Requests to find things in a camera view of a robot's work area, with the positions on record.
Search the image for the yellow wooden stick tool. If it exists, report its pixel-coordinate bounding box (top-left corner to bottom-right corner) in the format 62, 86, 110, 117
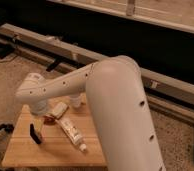
33, 116, 44, 132

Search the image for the translucent plastic cup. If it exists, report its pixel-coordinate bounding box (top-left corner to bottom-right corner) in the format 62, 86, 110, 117
69, 94, 82, 108

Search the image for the black eraser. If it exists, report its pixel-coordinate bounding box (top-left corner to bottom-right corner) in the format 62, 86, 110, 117
30, 124, 42, 144

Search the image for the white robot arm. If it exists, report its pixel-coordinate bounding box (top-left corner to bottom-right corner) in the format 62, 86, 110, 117
16, 55, 166, 171

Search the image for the white tube with cap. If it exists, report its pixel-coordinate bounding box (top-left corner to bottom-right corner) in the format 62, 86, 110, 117
58, 118, 87, 152

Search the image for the white rectangular eraser block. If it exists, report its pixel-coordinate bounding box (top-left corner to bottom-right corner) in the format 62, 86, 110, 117
50, 102, 68, 119

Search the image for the black cable on floor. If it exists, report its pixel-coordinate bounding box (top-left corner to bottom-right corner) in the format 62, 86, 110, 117
0, 53, 19, 75

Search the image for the black clamp at table edge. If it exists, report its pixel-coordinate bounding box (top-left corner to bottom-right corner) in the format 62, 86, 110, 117
0, 124, 14, 133

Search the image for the wooden table board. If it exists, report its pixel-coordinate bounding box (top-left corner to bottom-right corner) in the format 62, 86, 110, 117
2, 95, 106, 167

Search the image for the red-brown wrapped snack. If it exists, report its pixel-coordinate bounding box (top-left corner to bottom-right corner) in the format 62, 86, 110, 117
44, 115, 56, 125

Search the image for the grey metal rail beam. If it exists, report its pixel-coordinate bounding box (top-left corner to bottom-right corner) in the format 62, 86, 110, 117
0, 22, 194, 126

